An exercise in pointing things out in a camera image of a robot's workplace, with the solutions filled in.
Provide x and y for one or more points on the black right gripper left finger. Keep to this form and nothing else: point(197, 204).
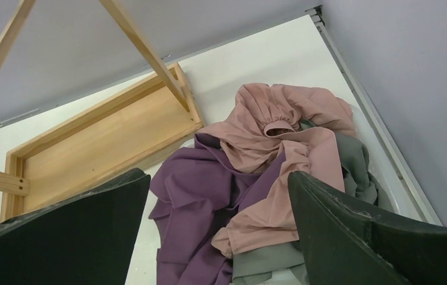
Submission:
point(85, 239)

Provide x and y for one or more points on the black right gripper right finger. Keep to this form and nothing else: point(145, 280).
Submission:
point(348, 241)

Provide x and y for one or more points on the purple skirt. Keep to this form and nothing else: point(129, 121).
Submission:
point(198, 192)

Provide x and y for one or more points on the pink pleated skirt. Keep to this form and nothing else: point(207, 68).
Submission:
point(267, 121)

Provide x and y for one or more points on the grey green skirt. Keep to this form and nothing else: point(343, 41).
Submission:
point(283, 263)

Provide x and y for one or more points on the wooden hanger rack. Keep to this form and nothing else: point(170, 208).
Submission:
point(140, 125)

